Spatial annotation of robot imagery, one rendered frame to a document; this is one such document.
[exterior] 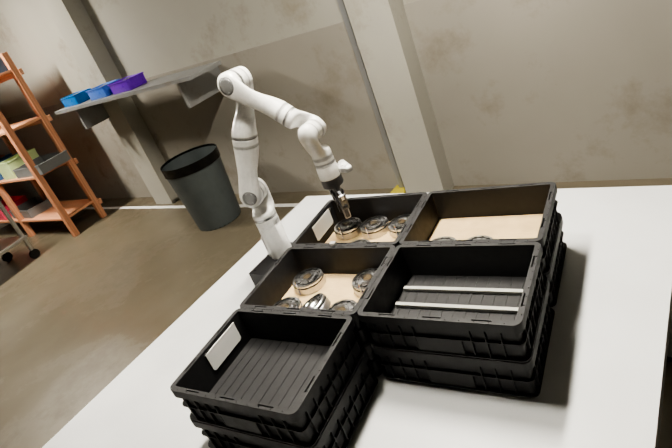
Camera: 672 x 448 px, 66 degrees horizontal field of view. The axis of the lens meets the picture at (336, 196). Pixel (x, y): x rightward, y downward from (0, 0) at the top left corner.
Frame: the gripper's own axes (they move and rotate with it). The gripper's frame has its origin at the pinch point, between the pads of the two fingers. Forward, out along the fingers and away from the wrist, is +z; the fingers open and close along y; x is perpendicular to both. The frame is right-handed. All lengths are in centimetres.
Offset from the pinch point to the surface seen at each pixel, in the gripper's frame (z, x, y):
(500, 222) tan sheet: 11, 38, 34
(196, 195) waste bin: 54, -66, -267
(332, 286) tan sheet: 10.1, -16.5, 23.7
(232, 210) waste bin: 82, -46, -273
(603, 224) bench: 24, 68, 42
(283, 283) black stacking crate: 6.7, -29.7, 14.2
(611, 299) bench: 24, 45, 69
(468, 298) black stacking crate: 11, 12, 58
